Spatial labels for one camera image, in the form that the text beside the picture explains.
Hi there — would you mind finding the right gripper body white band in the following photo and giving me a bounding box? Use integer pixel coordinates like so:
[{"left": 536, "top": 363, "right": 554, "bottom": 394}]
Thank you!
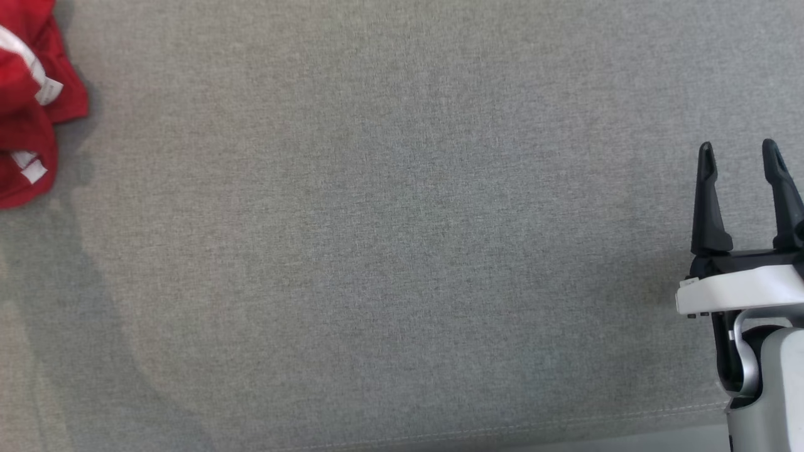
[{"left": 675, "top": 248, "right": 804, "bottom": 318}]

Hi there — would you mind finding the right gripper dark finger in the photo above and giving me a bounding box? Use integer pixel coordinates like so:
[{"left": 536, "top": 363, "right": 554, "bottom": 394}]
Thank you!
[
  {"left": 691, "top": 141, "right": 734, "bottom": 256},
  {"left": 762, "top": 138, "right": 804, "bottom": 252}
]

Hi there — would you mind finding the red shorts white side stripe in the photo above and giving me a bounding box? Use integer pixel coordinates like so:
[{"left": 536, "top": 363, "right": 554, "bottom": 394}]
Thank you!
[{"left": 0, "top": 0, "right": 89, "bottom": 209}]

